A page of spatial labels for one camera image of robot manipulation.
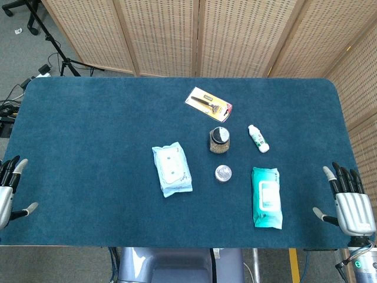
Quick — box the packaged razor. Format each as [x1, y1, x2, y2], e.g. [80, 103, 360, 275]
[184, 86, 234, 123]

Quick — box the white green bottle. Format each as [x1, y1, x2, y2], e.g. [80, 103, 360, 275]
[247, 124, 270, 153]

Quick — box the small silver tin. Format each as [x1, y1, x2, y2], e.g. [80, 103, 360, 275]
[214, 164, 233, 183]

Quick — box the floor cables bundle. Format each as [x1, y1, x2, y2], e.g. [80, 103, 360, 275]
[0, 77, 33, 139]

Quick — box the robot base body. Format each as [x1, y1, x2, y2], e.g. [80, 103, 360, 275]
[117, 246, 246, 283]

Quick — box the glass spice jar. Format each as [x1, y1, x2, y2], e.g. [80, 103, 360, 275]
[209, 126, 231, 154]

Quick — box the black tripod stand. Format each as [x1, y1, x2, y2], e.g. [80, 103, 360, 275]
[25, 0, 105, 77]

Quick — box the office chair base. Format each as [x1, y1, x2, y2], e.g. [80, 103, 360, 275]
[1, 0, 41, 36]

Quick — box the teal wipes pack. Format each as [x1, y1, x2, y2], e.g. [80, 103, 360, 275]
[250, 166, 283, 230]

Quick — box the metal table leg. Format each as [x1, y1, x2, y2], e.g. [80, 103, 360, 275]
[252, 248, 261, 283]

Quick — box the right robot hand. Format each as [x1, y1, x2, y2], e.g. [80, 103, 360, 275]
[312, 162, 377, 238]

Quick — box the woven folding screen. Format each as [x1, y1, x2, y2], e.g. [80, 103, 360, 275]
[41, 0, 377, 218]

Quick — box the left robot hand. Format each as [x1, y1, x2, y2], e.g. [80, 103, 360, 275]
[0, 155, 39, 231]

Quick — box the blue table mat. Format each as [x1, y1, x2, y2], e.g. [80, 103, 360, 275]
[0, 76, 368, 248]

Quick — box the light blue wipes pack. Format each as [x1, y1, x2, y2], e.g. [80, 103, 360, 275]
[151, 141, 194, 198]

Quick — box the black power adapter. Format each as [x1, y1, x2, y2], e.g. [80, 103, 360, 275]
[36, 64, 53, 78]

